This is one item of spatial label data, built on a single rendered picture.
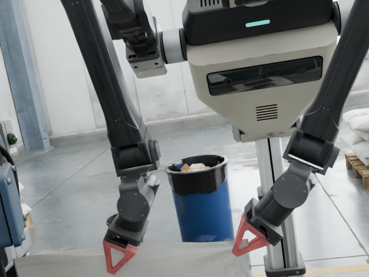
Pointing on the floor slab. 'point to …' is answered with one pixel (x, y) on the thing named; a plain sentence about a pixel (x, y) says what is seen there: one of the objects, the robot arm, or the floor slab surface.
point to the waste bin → (202, 199)
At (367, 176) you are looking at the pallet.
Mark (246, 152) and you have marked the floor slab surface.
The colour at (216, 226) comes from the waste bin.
